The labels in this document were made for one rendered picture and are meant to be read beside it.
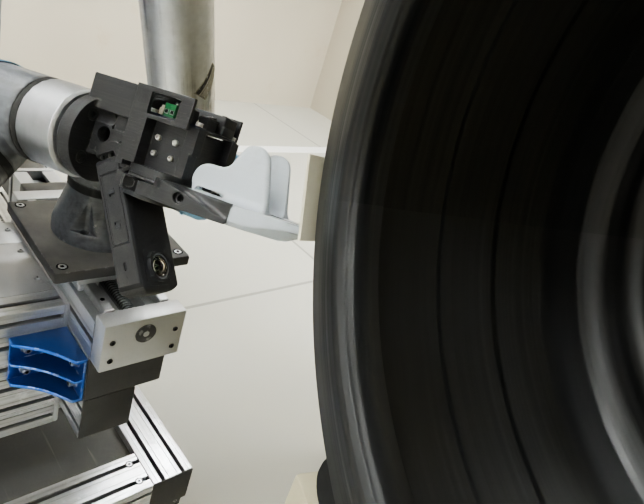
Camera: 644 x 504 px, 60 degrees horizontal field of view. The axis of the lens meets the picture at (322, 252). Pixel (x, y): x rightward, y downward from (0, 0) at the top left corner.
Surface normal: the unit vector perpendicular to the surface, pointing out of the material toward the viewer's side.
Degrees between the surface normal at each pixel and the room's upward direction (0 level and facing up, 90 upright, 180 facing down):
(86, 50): 90
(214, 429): 0
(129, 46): 90
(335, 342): 98
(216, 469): 0
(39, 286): 0
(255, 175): 70
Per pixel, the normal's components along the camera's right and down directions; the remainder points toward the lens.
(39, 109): -0.29, -0.21
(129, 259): -0.39, 0.01
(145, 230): 0.90, -0.22
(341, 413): -0.95, 0.01
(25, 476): 0.29, -0.84
